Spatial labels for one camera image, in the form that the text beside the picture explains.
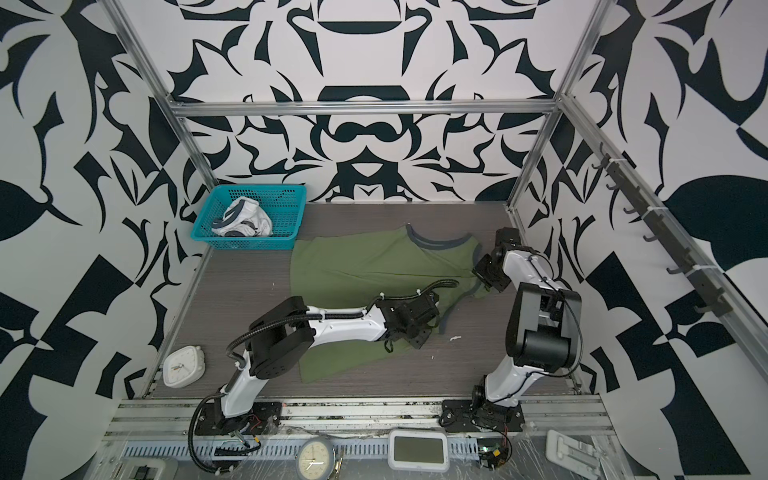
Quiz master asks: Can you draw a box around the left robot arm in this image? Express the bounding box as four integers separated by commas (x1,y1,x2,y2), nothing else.
215,289,440,420

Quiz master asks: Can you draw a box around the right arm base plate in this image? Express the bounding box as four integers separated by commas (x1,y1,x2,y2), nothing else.
438,400,525,433

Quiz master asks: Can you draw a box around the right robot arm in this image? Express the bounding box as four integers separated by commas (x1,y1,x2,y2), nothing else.
472,227,583,408

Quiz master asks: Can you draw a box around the teal plastic basket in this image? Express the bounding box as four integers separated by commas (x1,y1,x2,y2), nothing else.
190,184,306,250

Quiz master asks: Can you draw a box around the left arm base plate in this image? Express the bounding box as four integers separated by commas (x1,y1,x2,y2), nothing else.
194,400,283,436

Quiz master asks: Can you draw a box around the green tank top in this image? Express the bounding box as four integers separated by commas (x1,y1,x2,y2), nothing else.
289,223,490,384

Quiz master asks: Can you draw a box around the round analog clock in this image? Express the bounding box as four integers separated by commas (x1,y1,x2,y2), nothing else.
296,437,336,480

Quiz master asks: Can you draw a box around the white digital timer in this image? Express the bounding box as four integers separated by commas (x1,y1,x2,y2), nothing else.
387,429,450,473

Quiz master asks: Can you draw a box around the white plastic bracket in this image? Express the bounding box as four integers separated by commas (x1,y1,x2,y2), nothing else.
545,430,601,480

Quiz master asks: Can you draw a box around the white grey tank top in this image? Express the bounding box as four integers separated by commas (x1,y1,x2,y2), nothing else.
211,196,273,238

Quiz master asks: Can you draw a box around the white round plastic object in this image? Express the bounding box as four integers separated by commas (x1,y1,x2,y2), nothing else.
162,346,206,389

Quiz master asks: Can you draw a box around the black corrugated cable hose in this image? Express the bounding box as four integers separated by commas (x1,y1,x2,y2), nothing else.
187,278,460,475

